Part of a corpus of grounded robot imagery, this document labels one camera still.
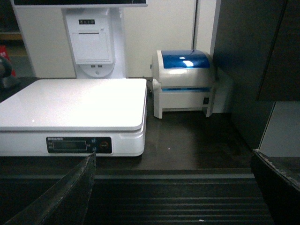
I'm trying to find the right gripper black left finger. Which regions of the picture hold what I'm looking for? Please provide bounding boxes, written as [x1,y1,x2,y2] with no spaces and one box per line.
[5,152,96,225]

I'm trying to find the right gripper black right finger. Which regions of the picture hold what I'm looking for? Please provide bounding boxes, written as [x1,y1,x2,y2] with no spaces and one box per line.
[250,150,300,225]

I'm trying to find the white checkout scale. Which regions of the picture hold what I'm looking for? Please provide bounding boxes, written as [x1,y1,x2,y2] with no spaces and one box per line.
[0,78,147,157]

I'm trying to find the black checkout counter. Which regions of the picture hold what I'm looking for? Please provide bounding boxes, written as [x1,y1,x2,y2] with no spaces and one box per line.
[0,78,273,225]

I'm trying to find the black barcode scanner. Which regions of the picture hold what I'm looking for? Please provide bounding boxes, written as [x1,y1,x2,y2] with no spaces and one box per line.
[0,56,21,90]

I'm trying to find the white blue label printer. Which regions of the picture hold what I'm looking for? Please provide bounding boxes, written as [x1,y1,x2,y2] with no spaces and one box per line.
[150,50,217,119]

